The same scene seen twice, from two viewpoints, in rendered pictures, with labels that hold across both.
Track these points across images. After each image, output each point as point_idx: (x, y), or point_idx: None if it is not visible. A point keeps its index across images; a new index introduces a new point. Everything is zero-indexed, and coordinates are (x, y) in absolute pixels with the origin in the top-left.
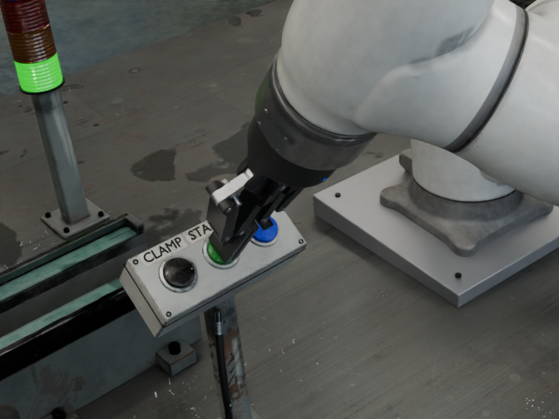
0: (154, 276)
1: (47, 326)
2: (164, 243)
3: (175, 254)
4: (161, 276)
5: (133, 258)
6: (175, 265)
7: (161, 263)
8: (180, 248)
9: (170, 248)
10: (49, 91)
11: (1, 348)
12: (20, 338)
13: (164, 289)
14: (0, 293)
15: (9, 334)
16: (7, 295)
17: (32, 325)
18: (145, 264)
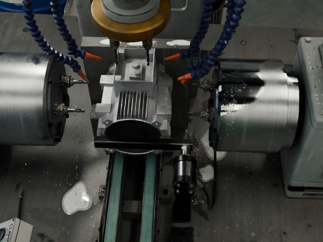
0: (6, 225)
1: (101, 235)
2: (10, 234)
3: (6, 237)
4: (4, 227)
5: (14, 219)
6: (1, 233)
7: (6, 229)
8: (6, 240)
9: (7, 235)
10: None
11: (105, 214)
12: (109, 226)
13: (2, 227)
14: (145, 235)
15: (115, 224)
16: (142, 236)
17: (112, 234)
18: (10, 223)
